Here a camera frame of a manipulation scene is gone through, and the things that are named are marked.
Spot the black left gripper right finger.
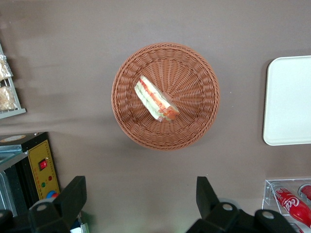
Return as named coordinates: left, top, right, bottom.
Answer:
left=186, top=176, right=253, bottom=233

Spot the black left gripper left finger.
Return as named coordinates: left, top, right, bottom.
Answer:
left=28, top=176, right=87, bottom=233

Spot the triangle sandwich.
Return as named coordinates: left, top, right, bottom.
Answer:
left=134, top=75, right=180, bottom=122

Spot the beige plastic tray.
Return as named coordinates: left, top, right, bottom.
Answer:
left=262, top=55, right=311, bottom=146

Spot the round brown wicker basket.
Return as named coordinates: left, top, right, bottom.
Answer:
left=111, top=43, right=221, bottom=151

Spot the clear acrylic bottle rack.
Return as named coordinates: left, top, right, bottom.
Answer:
left=261, top=178, right=311, bottom=233

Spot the black food warmer machine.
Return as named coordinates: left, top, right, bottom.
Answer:
left=0, top=132, right=61, bottom=217

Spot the red cola bottle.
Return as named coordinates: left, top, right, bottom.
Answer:
left=298, top=184, right=311, bottom=201
left=273, top=186, right=311, bottom=223

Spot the clear bag of snacks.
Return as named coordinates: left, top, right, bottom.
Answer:
left=0, top=54, right=13, bottom=82
left=0, top=85, right=16, bottom=112

